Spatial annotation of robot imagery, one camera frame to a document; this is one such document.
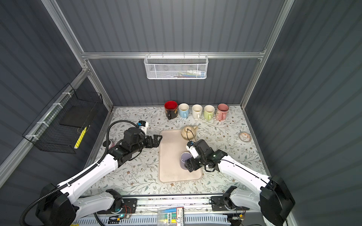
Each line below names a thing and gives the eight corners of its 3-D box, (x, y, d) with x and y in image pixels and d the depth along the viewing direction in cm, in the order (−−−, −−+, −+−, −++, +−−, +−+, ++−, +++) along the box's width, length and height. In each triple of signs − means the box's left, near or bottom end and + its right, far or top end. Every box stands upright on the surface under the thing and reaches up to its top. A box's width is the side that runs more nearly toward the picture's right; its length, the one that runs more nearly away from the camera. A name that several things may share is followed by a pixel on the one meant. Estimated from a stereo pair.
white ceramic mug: (192, 122, 111) (192, 115, 104) (191, 111, 118) (192, 104, 111) (202, 122, 111) (203, 115, 104) (201, 111, 118) (202, 104, 111)
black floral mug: (165, 122, 112) (163, 114, 104) (166, 109, 122) (165, 100, 113) (177, 122, 112) (177, 114, 104) (178, 109, 122) (177, 100, 113)
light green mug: (203, 123, 111) (205, 115, 104) (202, 112, 118) (203, 104, 111) (214, 123, 111) (216, 115, 104) (212, 112, 118) (214, 104, 111)
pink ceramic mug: (214, 122, 111) (216, 113, 103) (216, 111, 119) (219, 102, 110) (224, 124, 110) (227, 115, 101) (226, 113, 117) (229, 104, 109)
